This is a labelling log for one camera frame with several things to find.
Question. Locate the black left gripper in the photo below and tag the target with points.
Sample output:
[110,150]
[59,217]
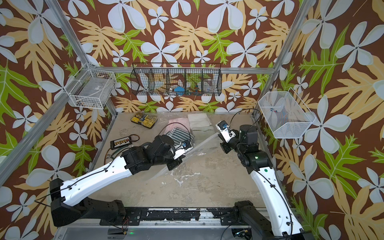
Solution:
[175,163]

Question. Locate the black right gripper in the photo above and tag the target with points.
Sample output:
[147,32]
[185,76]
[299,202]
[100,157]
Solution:
[226,147]

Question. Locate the green white striped towel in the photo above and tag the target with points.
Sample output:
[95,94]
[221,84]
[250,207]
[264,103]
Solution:
[179,135]

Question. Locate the clear plastic vacuum bag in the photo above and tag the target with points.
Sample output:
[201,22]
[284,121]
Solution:
[198,148]

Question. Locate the pink towel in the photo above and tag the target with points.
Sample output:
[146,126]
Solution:
[182,123]

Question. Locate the pale green towel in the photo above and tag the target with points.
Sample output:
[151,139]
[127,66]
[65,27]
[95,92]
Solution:
[202,133]

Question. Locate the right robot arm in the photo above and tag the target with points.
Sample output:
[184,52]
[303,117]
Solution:
[281,223]

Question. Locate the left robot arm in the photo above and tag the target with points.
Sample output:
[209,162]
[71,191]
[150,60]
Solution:
[70,199]

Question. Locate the yellow black screwdriver bit case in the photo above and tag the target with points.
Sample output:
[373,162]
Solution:
[145,120]

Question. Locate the black parallel charging board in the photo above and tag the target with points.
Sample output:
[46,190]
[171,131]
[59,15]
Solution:
[124,142]

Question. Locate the white mesh basket right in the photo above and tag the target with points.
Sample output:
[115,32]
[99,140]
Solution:
[286,114]

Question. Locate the green handled pliers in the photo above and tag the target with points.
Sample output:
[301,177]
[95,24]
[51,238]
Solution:
[112,156]

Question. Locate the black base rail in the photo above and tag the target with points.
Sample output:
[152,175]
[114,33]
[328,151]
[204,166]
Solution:
[138,215]

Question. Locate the black wire basket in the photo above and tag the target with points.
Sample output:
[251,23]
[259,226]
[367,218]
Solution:
[177,79]

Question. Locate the white wire basket left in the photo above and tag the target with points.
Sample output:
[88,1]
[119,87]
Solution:
[92,88]

